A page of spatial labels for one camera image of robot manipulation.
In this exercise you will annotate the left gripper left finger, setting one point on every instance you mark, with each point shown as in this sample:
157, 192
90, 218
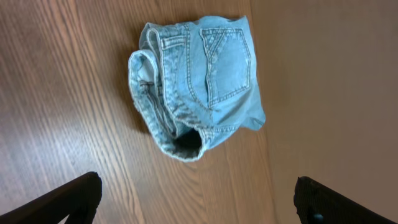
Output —
75, 201

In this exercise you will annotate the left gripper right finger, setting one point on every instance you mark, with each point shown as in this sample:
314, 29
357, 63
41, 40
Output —
318, 204

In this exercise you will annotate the light blue denim shorts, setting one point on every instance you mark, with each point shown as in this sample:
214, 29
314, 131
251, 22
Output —
195, 84

